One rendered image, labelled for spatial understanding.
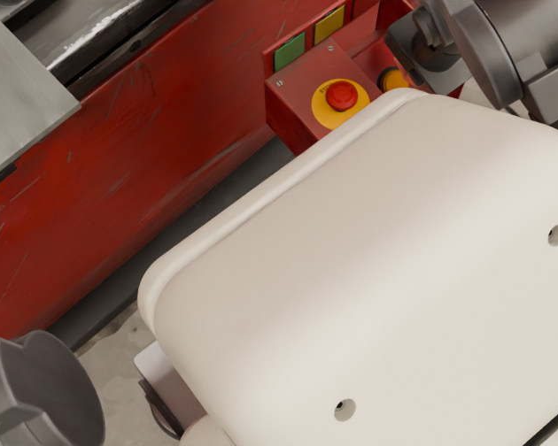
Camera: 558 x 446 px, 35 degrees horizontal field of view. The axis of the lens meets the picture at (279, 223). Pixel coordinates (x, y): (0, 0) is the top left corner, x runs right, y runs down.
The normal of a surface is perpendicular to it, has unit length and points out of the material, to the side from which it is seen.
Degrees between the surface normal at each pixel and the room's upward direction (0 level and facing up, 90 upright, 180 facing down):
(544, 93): 42
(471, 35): 18
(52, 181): 90
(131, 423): 0
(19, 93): 0
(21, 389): 74
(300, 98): 0
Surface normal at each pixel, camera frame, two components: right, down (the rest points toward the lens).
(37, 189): 0.69, 0.68
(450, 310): 0.46, 0.30
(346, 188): -0.43, -0.76
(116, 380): 0.00, -0.36
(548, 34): 0.01, 0.33
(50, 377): 0.86, -0.50
